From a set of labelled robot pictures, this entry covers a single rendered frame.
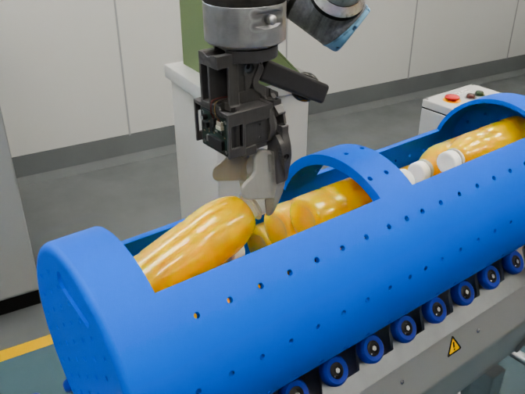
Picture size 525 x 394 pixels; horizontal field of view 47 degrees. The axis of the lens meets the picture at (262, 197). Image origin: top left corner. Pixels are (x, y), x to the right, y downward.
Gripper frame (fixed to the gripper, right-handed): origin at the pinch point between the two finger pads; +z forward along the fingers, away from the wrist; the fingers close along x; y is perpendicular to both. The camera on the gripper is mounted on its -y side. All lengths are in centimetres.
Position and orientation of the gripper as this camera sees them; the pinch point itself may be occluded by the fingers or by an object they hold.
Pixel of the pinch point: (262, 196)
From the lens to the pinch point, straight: 76.4
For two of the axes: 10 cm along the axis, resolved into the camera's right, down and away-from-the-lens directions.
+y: -8.0, 3.0, -5.3
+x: 6.1, 3.8, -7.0
